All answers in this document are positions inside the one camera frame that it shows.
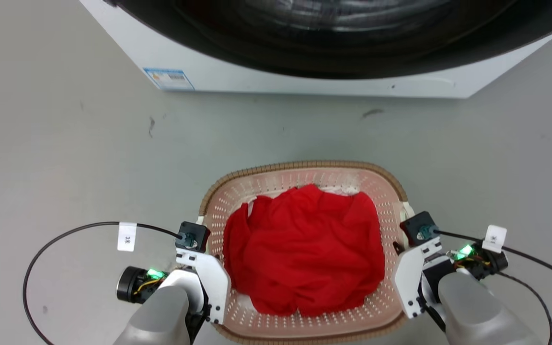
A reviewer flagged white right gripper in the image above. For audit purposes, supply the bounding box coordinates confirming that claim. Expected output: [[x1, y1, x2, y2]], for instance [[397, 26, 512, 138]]
[[393, 237, 444, 319]]

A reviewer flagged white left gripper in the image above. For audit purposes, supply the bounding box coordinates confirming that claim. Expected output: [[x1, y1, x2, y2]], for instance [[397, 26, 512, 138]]
[[175, 249, 231, 325]]

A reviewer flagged pink perforated laundry basket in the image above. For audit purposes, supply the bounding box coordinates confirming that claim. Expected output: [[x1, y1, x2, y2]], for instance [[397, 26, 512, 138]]
[[198, 161, 416, 345]]

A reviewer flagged red garment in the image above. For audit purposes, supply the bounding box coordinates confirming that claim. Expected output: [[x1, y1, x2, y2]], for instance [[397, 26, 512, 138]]
[[222, 184, 386, 318]]

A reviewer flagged blue energy label sticker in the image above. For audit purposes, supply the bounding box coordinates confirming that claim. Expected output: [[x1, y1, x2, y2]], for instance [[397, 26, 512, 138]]
[[143, 68, 195, 91]]

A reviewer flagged white washing machine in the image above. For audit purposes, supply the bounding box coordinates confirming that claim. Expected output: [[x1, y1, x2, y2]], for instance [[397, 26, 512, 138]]
[[79, 0, 552, 99]]

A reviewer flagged black round washing machine door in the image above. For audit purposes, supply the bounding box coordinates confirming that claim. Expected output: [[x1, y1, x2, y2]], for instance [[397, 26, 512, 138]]
[[103, 0, 552, 80]]

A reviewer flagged white cable tag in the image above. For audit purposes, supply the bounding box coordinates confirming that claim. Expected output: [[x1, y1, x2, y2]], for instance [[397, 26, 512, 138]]
[[481, 225, 508, 254], [117, 221, 138, 253]]

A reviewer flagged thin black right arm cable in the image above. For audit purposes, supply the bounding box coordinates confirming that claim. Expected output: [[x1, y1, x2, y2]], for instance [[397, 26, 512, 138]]
[[495, 271, 552, 345]]

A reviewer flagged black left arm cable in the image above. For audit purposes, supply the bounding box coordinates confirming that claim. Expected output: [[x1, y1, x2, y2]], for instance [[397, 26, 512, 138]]
[[22, 221, 184, 345]]

